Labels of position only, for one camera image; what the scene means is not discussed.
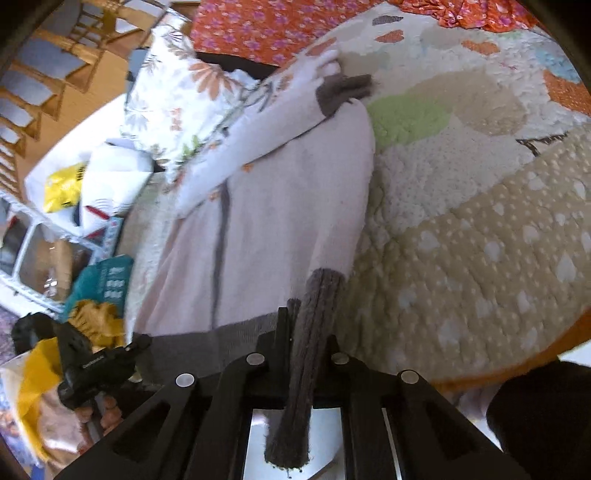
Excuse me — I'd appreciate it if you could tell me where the yellow packet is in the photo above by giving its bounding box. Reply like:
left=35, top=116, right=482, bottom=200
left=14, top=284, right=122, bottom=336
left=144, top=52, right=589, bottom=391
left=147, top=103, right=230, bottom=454
left=44, top=162, right=89, bottom=213

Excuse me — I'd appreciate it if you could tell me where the mustard yellow cloth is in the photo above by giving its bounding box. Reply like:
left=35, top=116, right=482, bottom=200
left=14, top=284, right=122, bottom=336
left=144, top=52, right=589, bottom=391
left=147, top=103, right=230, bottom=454
left=69, top=299, right=128, bottom=350

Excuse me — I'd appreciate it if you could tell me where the orange floral cloth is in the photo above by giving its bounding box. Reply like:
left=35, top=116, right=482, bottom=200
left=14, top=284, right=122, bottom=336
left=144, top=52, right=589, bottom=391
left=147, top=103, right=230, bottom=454
left=190, top=0, right=550, bottom=66

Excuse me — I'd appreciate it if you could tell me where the teal packet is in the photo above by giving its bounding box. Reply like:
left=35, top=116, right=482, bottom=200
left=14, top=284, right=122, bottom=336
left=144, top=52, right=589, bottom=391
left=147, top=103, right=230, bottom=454
left=62, top=255, right=134, bottom=320

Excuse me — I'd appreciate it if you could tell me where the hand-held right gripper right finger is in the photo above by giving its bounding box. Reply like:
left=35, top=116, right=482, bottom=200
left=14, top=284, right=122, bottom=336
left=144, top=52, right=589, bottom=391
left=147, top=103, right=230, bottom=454
left=314, top=335, right=532, bottom=480

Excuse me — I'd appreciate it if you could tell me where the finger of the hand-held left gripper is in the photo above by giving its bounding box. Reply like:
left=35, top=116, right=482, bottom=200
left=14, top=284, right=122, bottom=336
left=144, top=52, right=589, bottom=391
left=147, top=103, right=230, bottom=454
left=105, top=333, right=153, bottom=371

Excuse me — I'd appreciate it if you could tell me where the person's left hand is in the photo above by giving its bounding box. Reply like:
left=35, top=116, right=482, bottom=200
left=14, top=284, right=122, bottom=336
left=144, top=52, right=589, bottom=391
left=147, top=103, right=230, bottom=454
left=74, top=391, right=124, bottom=432

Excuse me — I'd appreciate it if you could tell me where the yellow plastic bag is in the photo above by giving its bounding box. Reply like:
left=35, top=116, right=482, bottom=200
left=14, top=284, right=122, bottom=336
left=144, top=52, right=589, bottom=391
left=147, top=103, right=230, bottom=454
left=0, top=339, right=66, bottom=464

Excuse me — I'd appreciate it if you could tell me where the patchwork quilted blanket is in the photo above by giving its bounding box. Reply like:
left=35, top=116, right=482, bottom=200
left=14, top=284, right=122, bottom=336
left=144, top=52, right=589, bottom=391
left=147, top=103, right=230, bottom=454
left=121, top=0, right=591, bottom=398

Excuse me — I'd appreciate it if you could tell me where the white wire rack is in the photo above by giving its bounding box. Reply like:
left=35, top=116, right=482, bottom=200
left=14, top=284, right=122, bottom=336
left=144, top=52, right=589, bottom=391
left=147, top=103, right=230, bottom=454
left=0, top=188, right=122, bottom=315

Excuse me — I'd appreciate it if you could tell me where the floral white pillow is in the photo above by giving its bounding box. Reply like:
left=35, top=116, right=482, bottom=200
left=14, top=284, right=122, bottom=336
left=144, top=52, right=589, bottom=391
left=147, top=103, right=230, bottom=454
left=121, top=14, right=296, bottom=185

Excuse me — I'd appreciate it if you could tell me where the pink sweater with grey trim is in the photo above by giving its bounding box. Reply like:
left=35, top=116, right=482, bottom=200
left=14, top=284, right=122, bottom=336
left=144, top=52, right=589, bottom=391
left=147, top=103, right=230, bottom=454
left=133, top=48, right=376, bottom=469

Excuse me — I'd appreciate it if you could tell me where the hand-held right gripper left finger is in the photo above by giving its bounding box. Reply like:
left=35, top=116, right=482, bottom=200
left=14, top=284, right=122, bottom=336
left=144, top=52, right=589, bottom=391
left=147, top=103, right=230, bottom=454
left=54, top=307, right=293, bottom=480

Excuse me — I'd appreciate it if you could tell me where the colourful flat box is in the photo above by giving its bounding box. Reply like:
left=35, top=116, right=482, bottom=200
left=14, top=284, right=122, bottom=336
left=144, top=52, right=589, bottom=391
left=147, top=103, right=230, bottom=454
left=78, top=198, right=126, bottom=260

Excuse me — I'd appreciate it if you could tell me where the white plastic bag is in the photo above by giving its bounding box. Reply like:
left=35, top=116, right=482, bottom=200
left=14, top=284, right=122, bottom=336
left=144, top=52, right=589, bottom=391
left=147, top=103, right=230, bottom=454
left=25, top=143, right=154, bottom=228

